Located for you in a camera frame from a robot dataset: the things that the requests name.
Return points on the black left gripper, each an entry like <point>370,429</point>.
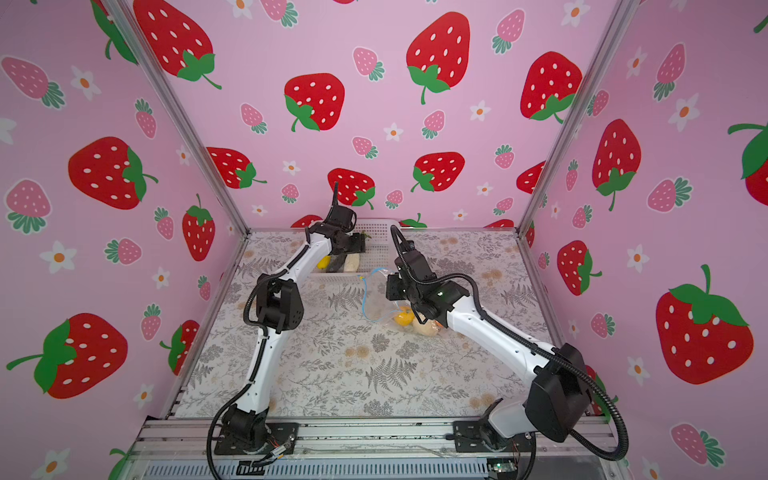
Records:
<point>358,244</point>

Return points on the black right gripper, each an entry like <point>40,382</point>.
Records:
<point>392,285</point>

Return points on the yellow toy banana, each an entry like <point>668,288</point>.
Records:
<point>324,263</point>

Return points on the beige toy bun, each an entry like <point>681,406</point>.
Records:
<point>429,328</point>

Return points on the white plastic basket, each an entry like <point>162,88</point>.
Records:
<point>379,252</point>

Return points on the clear zip top bag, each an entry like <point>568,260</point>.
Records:
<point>376,307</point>

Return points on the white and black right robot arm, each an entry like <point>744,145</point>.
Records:
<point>559,387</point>

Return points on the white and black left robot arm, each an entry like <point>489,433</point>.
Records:
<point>275,307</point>

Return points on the floral patterned table mat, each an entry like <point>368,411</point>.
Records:
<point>339,364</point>

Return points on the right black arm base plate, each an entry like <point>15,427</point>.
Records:
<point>476,436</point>

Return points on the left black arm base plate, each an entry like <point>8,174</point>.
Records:
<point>260,440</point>

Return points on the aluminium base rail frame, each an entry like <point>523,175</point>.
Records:
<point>357,448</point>

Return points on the left aluminium corner post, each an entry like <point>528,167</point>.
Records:
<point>126,23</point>

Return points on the aluminium corner post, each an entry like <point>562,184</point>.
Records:
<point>605,51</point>
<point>126,23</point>

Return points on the right aluminium corner post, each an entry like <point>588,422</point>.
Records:
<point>605,51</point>

